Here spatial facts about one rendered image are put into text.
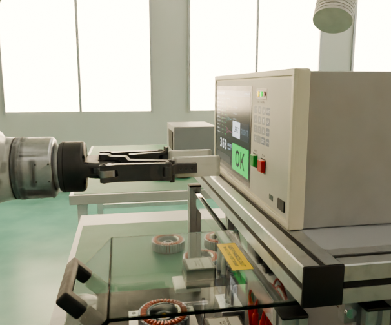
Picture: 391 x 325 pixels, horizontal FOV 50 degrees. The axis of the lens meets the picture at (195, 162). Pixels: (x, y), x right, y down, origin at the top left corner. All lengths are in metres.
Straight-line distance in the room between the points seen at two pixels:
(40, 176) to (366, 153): 0.44
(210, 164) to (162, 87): 4.74
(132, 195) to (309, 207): 1.74
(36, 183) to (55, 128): 4.78
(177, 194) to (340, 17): 1.16
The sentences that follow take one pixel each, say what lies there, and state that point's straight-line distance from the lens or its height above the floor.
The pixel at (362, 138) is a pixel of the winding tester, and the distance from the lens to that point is 0.58.
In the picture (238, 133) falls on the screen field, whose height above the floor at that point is 1.21.
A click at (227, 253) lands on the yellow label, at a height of 1.07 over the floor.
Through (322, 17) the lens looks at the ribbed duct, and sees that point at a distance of 1.92.
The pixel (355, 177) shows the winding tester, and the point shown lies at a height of 1.18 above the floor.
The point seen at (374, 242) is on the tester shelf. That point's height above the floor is 1.11.
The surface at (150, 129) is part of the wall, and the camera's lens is 5.36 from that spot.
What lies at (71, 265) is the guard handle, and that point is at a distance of 0.60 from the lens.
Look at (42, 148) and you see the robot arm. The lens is 0.62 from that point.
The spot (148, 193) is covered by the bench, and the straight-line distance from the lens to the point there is 2.24.
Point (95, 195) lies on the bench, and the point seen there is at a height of 0.74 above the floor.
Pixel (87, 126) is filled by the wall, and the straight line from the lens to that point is 5.36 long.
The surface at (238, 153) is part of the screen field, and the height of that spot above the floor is 1.18.
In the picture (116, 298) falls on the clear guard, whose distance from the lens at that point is 0.50.
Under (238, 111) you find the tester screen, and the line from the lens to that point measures 0.77.
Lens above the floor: 1.30
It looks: 10 degrees down
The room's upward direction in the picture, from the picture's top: straight up
